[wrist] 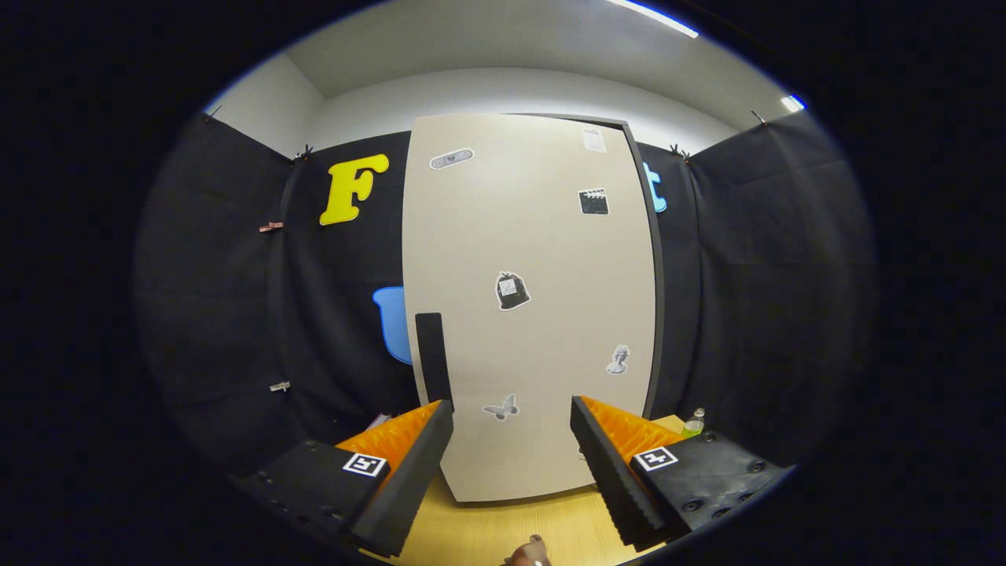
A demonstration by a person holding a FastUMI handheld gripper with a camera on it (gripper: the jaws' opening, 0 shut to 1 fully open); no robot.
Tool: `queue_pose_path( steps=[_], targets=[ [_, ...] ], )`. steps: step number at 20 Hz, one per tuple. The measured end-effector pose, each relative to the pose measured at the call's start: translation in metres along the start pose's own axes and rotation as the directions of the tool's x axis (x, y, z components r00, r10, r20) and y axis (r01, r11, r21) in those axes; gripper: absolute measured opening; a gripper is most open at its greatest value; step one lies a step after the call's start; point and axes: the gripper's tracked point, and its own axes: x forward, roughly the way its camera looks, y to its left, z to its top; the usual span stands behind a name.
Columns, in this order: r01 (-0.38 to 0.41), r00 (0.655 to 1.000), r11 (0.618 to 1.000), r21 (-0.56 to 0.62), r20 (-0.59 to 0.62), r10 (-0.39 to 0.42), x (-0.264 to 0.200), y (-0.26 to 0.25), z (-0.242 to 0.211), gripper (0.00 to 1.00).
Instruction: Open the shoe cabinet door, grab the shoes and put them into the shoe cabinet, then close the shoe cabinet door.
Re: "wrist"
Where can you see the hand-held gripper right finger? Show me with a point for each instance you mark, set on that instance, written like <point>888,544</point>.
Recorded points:
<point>609,479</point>

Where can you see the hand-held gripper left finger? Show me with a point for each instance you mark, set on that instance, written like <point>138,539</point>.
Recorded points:
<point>416,479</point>

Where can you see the grey shoe cabinet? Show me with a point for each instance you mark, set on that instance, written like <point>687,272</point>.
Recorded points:
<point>659,275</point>

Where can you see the beige shoe cabinet door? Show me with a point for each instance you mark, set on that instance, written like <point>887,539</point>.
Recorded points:
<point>534,236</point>

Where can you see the white book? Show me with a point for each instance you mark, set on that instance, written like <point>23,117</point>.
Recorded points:
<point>380,421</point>

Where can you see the green liquid plastic bottle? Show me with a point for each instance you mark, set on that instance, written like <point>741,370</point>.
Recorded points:
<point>693,427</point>

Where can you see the black backdrop cloth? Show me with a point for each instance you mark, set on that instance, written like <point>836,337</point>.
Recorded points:
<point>747,275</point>

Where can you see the pink clothes peg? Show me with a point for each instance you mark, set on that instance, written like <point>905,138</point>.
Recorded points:
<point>271,227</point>

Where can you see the small ceiling light panel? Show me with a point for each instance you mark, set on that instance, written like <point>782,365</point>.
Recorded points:
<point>792,103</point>

